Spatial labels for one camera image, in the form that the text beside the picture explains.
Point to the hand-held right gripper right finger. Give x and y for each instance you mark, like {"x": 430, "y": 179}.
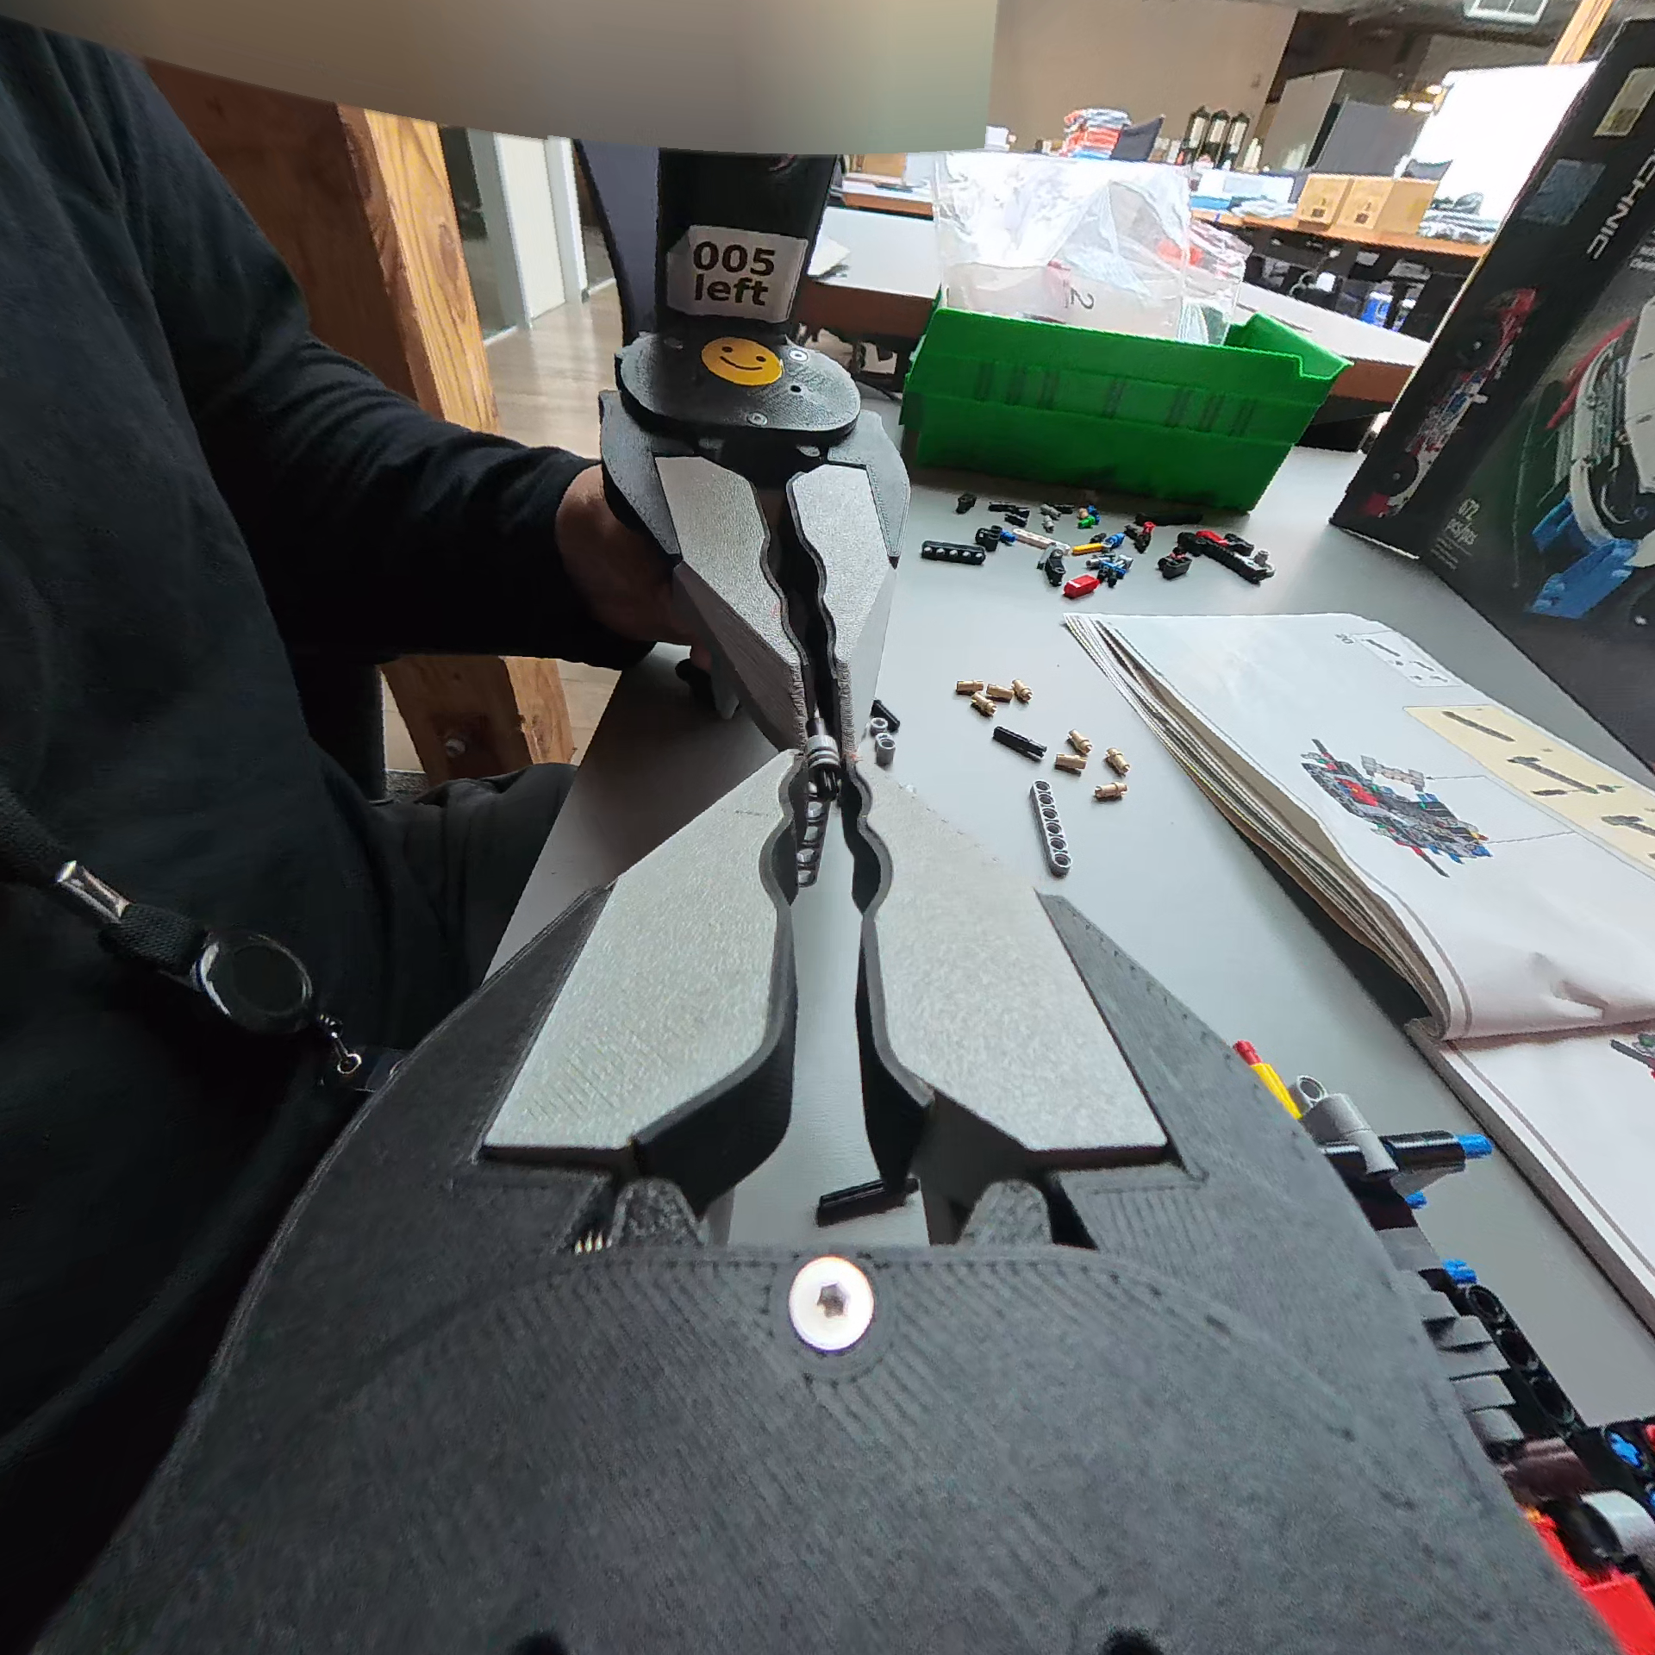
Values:
{"x": 995, "y": 1020}

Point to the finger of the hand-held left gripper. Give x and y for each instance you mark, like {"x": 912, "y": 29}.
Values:
{"x": 847, "y": 555}
{"x": 723, "y": 541}

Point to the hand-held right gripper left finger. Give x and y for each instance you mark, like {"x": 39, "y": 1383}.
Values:
{"x": 646, "y": 1008}

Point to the small black lego pin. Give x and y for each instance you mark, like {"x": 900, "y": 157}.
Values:
{"x": 822, "y": 760}

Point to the black lego beam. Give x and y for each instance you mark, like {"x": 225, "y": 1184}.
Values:
{"x": 814, "y": 833}

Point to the person's left forearm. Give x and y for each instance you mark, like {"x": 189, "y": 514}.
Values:
{"x": 451, "y": 516}

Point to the scattered tan lego pins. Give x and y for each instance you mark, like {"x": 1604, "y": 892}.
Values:
{"x": 989, "y": 697}

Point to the grey lego beam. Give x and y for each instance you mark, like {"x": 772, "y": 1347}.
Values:
{"x": 1050, "y": 827}

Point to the black lego axle piece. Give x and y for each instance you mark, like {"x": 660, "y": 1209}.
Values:
{"x": 865, "y": 1199}

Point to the pile of loose lego pieces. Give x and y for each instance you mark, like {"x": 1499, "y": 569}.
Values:
{"x": 1099, "y": 549}

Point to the black lego connector pin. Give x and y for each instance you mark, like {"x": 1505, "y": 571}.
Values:
{"x": 1019, "y": 742}

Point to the lego instruction booklet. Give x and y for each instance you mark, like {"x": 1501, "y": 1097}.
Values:
{"x": 1292, "y": 723}

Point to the partly built lego model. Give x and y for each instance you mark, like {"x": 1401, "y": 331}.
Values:
{"x": 1486, "y": 1343}

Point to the black lego set box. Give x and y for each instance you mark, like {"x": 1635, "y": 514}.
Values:
{"x": 1525, "y": 388}

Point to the person's left hand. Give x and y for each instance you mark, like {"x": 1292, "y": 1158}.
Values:
{"x": 621, "y": 581}

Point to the white top wooden table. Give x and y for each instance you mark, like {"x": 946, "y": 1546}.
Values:
{"x": 879, "y": 271}

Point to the person's dark trousers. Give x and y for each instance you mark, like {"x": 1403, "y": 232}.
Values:
{"x": 491, "y": 853}

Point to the green plastic bin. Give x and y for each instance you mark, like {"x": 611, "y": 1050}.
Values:
{"x": 1099, "y": 425}

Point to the clear plastic bag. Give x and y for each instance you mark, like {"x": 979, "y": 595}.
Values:
{"x": 1072, "y": 232}

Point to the black furniture leg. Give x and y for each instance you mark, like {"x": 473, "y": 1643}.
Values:
{"x": 351, "y": 731}

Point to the cardboard box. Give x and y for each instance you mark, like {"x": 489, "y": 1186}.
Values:
{"x": 1397, "y": 206}
{"x": 1320, "y": 203}

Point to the long wooden table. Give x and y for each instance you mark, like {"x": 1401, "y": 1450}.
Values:
{"x": 1357, "y": 238}

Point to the person's black top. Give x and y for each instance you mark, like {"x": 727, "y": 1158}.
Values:
{"x": 128, "y": 646}

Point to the wooden post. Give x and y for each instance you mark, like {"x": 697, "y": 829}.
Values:
{"x": 400, "y": 258}

